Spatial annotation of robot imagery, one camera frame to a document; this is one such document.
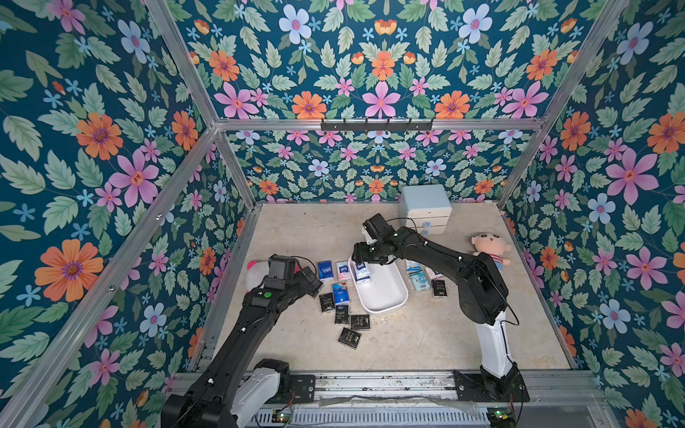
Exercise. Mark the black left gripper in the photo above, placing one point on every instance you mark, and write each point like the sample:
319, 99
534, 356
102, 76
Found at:
304, 284

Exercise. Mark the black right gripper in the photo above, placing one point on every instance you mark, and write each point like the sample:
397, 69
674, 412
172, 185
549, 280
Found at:
364, 251

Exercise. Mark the light blue cartoon tissue pack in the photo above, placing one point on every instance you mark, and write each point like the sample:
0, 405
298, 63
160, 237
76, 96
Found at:
412, 267

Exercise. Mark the white plastic storage box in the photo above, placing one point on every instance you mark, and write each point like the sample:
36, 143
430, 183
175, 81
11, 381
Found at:
385, 290

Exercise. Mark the pink floral Tempo tissue pack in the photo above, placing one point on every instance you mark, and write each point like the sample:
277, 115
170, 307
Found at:
343, 271

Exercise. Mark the teal cartoon tissue pack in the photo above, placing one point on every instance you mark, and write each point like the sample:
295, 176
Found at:
420, 281

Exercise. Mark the white blue Tempo tissue pack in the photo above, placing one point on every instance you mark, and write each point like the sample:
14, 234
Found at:
361, 272

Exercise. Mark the blue floral tissue pack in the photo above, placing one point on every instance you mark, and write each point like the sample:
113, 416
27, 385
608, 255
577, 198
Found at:
340, 294

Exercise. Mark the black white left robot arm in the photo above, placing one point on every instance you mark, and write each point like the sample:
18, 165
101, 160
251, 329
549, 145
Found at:
221, 397

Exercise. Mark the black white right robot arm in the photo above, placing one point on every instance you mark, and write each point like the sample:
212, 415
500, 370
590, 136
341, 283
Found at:
482, 294

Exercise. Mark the pink white striped plush toy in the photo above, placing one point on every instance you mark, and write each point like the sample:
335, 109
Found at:
256, 271

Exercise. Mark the black Face tissue pack upper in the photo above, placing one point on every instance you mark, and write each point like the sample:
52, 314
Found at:
315, 289

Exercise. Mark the dark blue Tempo tissue pack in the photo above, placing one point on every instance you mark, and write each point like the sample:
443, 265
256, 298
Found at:
326, 271

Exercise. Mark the black Face tissue pack left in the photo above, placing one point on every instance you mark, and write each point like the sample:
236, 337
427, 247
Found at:
327, 302

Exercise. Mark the pale blue mini drawer chest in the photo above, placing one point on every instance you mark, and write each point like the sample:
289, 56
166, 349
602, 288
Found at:
425, 208

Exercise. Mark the black Face tissue pack middle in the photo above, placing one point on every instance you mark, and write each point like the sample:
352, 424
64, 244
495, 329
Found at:
342, 315

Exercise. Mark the black Face tissue pack far-right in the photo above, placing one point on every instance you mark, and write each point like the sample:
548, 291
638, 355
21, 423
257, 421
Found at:
439, 288

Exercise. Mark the black Face tissue pack right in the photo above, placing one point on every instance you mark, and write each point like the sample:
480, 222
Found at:
360, 322

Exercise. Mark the black Face tissue pack bottom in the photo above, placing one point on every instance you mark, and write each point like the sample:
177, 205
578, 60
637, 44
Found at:
350, 338

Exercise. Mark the pink bald baby doll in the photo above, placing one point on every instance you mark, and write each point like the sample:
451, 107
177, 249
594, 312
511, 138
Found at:
493, 245

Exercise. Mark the white ventilation grille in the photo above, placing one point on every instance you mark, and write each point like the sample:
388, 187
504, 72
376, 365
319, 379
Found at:
373, 417

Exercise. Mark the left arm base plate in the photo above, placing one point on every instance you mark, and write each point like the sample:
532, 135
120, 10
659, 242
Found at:
299, 388

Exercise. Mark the black wall hook rail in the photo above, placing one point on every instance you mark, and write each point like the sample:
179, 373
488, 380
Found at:
366, 125

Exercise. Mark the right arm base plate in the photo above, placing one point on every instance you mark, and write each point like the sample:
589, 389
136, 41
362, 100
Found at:
485, 387

